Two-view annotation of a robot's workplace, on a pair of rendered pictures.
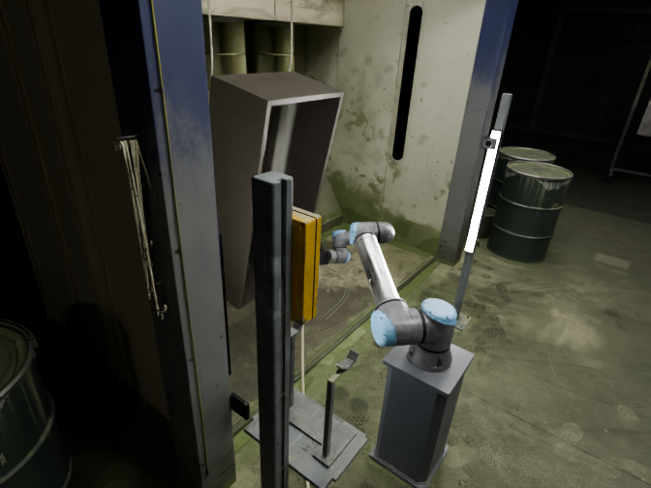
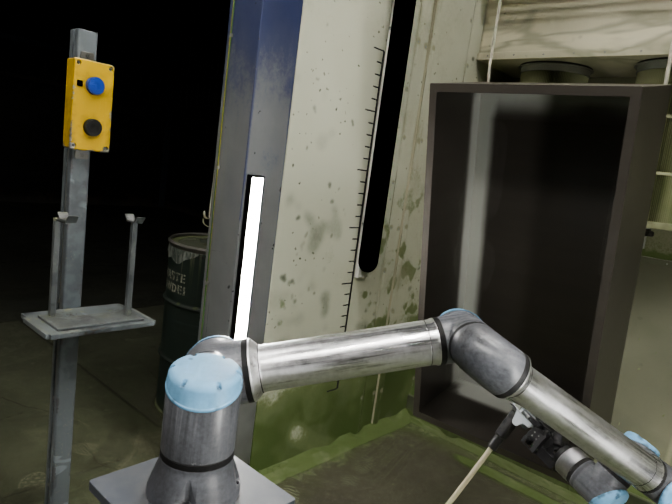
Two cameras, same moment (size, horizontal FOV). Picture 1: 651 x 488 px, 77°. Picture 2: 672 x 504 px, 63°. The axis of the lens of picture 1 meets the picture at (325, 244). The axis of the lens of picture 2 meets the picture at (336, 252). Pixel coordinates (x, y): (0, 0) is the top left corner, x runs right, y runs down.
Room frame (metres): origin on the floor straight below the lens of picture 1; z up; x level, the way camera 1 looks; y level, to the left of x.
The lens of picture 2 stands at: (1.75, -1.53, 1.34)
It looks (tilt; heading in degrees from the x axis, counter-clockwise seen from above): 9 degrees down; 95
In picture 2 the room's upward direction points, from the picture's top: 8 degrees clockwise
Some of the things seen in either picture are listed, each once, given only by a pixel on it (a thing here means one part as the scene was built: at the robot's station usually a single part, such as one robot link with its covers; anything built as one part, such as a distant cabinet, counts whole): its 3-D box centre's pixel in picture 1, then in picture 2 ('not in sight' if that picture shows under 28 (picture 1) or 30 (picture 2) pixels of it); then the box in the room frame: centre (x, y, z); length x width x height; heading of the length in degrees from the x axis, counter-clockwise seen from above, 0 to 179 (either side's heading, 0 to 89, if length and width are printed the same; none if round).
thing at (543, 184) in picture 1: (526, 212); not in sight; (3.81, -1.96, 0.44); 0.59 x 0.58 x 0.89; 159
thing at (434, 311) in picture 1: (434, 322); (202, 404); (1.42, -0.48, 0.83); 0.17 x 0.15 x 0.18; 102
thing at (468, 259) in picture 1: (477, 221); not in sight; (2.59, -1.02, 0.82); 0.05 x 0.05 x 1.64; 54
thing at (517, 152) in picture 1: (526, 154); not in sight; (4.45, -2.10, 0.86); 0.54 x 0.54 x 0.01
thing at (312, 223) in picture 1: (291, 264); (88, 106); (0.81, 0.07, 1.42); 0.12 x 0.06 x 0.26; 54
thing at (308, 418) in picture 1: (311, 389); (95, 267); (0.90, 0.02, 0.95); 0.26 x 0.15 x 0.32; 54
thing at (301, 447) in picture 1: (305, 433); (89, 319); (0.88, 0.03, 0.78); 0.31 x 0.23 x 0.01; 54
